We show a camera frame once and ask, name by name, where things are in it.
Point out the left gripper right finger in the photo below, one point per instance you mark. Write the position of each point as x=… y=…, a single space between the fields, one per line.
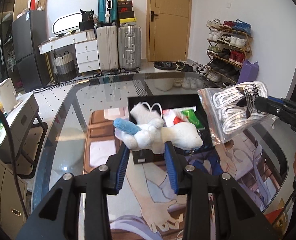
x=236 y=215

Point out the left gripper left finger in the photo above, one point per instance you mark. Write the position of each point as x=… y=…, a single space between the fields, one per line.
x=56 y=217

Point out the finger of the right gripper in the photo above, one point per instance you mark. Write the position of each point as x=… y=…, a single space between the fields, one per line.
x=280 y=101
x=268 y=106

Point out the adidas bag white laces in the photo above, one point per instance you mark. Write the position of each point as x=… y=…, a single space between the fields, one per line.
x=231 y=110

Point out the green white packet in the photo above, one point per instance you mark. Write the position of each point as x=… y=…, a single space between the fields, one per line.
x=188 y=114

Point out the red balloon glue packet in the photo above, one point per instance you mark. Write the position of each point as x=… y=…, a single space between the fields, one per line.
x=171 y=117

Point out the white blue plush toy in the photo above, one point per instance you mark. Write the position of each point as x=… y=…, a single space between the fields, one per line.
x=154 y=135

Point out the white foam piece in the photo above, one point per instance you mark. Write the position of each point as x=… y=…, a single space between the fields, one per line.
x=142 y=115

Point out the purple bag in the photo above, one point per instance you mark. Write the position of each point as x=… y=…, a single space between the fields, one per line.
x=248 y=72

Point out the wooden shoe rack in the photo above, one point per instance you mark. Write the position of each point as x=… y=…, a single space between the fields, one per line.
x=229 y=47

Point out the black storage box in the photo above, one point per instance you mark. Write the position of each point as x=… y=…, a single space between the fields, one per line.
x=159 y=103

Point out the grey side cabinet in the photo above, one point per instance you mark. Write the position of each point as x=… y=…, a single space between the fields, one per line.
x=21 y=120

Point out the white trash bin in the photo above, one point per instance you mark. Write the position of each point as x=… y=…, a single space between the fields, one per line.
x=164 y=75

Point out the wooden door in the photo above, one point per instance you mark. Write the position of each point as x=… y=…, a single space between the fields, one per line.
x=168 y=30

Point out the white electric kettle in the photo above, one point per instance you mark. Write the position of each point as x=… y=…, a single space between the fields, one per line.
x=7 y=95

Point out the silver suitcase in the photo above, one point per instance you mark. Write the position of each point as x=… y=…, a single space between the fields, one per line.
x=129 y=47

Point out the woven laundry basket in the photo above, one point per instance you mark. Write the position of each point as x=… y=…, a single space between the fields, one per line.
x=65 y=66

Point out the stacked shoe boxes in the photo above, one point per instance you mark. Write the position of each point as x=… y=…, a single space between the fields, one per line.
x=126 y=13

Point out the white suitcase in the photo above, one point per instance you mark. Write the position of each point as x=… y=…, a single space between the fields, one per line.
x=107 y=48

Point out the white desk with drawers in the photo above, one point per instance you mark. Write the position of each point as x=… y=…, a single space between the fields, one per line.
x=83 y=46

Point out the teal suitcase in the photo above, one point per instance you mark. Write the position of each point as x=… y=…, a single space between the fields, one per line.
x=107 y=12

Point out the black refrigerator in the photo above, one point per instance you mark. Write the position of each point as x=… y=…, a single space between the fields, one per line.
x=29 y=31

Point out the black bag on desk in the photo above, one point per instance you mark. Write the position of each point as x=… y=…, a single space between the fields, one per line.
x=87 y=22

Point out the oval mirror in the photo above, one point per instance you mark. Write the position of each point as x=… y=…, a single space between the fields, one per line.
x=66 y=24

